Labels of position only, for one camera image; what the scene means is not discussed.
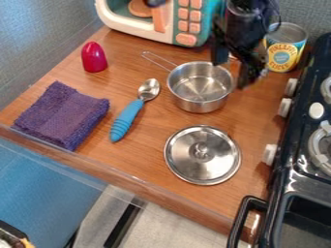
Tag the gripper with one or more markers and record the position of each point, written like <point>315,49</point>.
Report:
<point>245,24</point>

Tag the silver pot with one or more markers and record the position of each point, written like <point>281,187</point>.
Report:
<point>200,86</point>

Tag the silver pot lid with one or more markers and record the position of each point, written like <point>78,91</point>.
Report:
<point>202,155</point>

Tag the yellow blue labelled can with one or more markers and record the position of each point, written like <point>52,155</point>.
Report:
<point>285,48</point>

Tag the toy microwave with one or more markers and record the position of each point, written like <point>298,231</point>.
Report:
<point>172,19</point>

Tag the toy stove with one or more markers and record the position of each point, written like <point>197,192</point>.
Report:
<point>297,161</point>

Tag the red toy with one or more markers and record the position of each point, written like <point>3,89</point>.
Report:
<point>94,57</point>

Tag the purple cloth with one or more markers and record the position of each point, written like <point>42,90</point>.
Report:
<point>60,116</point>

